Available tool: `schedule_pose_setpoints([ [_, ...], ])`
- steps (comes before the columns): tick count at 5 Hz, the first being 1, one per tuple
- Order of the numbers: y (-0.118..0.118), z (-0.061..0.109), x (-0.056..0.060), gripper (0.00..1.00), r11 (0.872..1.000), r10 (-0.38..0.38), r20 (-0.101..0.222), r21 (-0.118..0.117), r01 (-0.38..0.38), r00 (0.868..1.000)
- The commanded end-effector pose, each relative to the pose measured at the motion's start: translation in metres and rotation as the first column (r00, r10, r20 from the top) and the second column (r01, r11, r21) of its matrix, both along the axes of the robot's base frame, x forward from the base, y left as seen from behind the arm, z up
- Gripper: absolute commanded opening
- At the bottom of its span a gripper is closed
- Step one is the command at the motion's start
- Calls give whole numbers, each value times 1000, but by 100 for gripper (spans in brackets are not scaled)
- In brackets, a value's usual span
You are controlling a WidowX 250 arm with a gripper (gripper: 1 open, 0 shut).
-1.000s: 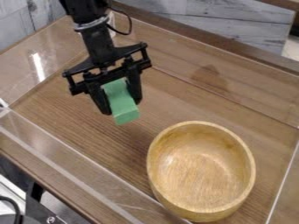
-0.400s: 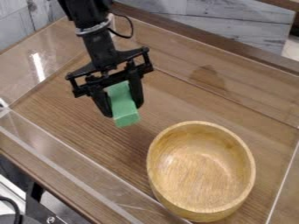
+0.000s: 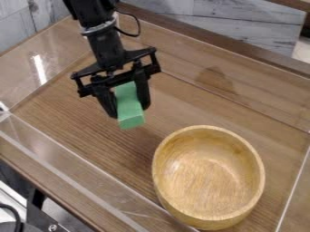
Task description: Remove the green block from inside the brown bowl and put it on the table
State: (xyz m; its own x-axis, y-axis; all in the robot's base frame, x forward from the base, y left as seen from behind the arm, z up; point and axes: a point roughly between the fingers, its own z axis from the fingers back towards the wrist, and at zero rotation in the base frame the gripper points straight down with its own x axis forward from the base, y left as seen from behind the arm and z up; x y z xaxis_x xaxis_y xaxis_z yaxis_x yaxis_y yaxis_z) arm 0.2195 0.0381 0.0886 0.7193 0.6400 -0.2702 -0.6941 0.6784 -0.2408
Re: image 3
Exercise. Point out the black device with bolt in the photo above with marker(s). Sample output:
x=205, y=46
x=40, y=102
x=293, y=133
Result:
x=42, y=221

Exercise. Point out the brown wooden bowl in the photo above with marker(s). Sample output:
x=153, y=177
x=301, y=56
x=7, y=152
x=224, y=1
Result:
x=209, y=176

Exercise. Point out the green rectangular block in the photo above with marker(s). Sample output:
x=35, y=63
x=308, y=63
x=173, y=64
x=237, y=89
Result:
x=130, y=111

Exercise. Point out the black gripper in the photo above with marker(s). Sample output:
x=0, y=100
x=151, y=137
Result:
x=123, y=65

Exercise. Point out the black table leg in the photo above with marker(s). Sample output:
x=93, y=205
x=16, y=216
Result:
x=38, y=198

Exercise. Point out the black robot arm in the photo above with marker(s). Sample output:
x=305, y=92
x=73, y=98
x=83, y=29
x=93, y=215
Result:
x=95, y=14

